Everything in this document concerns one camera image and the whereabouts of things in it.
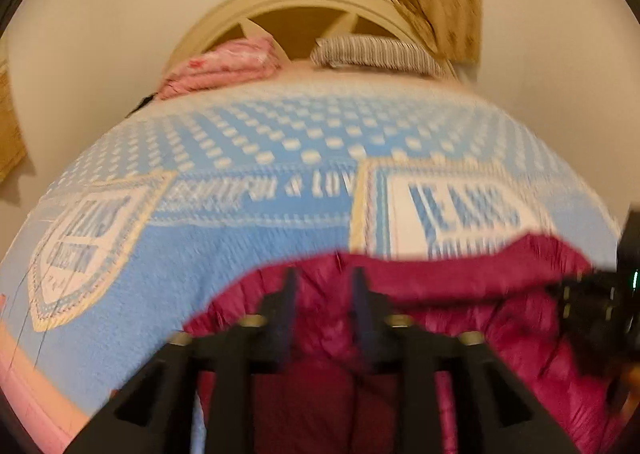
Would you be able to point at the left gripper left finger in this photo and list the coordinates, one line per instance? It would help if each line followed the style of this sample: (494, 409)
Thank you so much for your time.
(153, 412)

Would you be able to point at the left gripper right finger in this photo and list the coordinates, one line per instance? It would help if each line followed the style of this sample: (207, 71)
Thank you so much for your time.
(494, 412)

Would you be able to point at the magenta puffer jacket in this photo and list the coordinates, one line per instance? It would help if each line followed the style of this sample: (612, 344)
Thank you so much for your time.
(325, 400)

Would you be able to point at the blue pink printed bedspread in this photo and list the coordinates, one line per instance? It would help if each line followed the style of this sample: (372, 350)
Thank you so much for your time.
(171, 205)

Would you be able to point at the beige curtain left window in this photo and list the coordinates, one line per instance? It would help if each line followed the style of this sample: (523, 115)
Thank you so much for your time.
(12, 147)

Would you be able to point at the striped pillow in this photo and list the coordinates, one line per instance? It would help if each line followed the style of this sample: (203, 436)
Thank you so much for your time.
(376, 52)

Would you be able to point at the folded pink blanket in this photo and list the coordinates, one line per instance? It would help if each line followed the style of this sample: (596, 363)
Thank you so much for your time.
(235, 62)

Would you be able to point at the cream wooden headboard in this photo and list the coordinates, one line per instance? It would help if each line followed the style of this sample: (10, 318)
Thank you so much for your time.
(294, 25)

